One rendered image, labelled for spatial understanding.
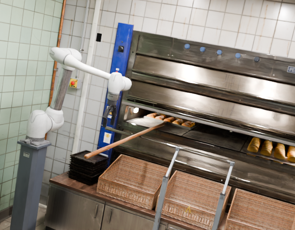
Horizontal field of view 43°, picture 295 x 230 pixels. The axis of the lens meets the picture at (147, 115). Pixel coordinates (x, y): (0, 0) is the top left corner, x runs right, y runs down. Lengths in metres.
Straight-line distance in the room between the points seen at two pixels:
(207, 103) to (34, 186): 1.72
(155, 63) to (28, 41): 1.23
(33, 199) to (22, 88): 1.09
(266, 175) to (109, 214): 1.47
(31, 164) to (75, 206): 0.63
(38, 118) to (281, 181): 2.19
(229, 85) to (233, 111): 0.24
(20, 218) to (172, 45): 2.09
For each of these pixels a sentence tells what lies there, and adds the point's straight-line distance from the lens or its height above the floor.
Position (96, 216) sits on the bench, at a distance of 3.57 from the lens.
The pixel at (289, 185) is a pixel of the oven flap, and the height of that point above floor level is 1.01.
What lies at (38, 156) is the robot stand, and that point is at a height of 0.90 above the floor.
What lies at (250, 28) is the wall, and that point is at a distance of 3.52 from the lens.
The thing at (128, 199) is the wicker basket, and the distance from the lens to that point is 3.43.
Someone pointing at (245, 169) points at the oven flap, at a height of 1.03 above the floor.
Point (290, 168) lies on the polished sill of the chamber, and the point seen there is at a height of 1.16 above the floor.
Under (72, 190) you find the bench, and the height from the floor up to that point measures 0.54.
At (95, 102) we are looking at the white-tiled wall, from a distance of 3.95.
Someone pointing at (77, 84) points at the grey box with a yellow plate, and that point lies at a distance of 3.97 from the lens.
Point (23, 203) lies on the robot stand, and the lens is 3.45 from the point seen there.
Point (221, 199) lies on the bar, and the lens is 3.07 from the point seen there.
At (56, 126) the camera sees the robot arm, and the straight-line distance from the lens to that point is 3.40.
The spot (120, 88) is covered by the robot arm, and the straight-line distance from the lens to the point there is 2.89.
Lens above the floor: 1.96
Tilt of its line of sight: 10 degrees down
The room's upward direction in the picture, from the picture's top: 11 degrees clockwise
